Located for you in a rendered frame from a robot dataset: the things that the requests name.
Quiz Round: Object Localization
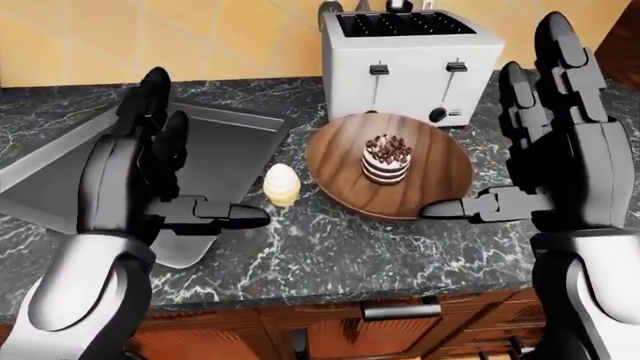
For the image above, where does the wooden cabinet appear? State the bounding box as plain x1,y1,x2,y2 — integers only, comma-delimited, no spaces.
127,287,551,360

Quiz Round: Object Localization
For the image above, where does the white frosted yellow cupcake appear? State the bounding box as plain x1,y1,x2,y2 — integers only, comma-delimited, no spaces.
263,162,302,209

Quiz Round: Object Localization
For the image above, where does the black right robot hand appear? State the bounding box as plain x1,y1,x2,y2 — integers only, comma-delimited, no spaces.
418,10,639,236

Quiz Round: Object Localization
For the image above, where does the black cabinet drawer handle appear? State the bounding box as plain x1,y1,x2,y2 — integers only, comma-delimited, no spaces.
360,294,443,322

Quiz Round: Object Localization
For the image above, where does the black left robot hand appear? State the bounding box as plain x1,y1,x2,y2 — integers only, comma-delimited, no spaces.
72,66,272,249

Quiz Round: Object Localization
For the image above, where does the brown wooden bowl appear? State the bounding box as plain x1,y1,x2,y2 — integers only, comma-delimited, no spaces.
305,114,475,220

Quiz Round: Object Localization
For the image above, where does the grey metal tray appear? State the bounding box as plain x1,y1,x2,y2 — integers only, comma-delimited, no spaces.
0,99,286,270

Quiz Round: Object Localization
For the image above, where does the white four-slot toaster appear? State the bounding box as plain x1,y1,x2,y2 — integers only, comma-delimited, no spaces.
319,9,505,129

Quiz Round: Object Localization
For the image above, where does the black cabinet door handle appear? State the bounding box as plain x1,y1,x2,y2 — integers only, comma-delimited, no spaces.
505,333,526,360
289,328,309,360

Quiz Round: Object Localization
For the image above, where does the chocolate layer cake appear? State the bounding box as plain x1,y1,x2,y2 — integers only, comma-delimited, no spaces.
360,133,414,186

